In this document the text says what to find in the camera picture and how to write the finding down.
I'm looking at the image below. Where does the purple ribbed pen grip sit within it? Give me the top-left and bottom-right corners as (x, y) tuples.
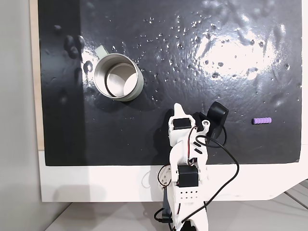
(251, 117), (272, 125)

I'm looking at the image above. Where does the black rubber mat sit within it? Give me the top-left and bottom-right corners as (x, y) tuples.
(38, 0), (303, 167)

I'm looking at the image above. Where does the pale green steel mug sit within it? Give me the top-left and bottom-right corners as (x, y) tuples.
(93, 45), (145, 103)

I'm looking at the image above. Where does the black camera box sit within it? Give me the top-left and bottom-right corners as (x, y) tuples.
(206, 101), (230, 141)

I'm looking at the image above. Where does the black camera cable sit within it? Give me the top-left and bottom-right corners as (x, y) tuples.
(180, 127), (240, 223)

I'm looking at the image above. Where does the black power cable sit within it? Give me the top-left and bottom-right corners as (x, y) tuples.
(153, 185), (174, 223)

